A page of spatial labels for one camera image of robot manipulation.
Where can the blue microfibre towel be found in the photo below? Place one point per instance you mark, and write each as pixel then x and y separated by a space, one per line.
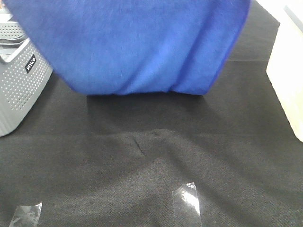
pixel 104 47

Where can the black table cloth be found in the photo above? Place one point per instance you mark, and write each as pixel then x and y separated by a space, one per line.
pixel 114 161

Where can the clear tape strip centre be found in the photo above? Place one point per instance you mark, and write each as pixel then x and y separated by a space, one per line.
pixel 186 206

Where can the clear tape strip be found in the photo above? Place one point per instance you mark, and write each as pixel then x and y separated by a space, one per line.
pixel 26 216
pixel 186 206

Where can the grey perforated laundry basket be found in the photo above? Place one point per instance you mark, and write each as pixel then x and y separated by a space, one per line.
pixel 23 76

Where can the white plastic storage bin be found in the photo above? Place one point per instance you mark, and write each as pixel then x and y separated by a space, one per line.
pixel 285 66

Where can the clear tape strip left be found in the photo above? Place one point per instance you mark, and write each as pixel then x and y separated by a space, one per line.
pixel 26 216

